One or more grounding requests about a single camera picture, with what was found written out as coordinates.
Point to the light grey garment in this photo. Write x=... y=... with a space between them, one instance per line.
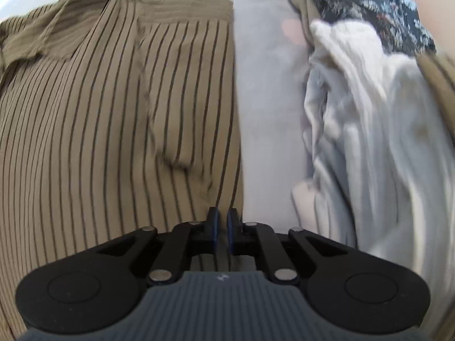
x=391 y=184

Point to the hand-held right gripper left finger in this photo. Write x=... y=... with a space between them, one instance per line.
x=212 y=234

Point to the tan striped shirt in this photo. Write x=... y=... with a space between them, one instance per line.
x=106 y=113

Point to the bed with pink dotted sheet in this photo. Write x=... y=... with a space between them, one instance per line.
x=266 y=113

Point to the brown striped cloth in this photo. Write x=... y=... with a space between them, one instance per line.
x=442 y=78

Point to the dark floral garment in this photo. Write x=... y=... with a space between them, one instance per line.
x=355 y=3

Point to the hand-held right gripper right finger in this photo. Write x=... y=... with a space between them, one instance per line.
x=234 y=234

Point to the cream knit garment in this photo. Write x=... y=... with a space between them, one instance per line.
x=352 y=60

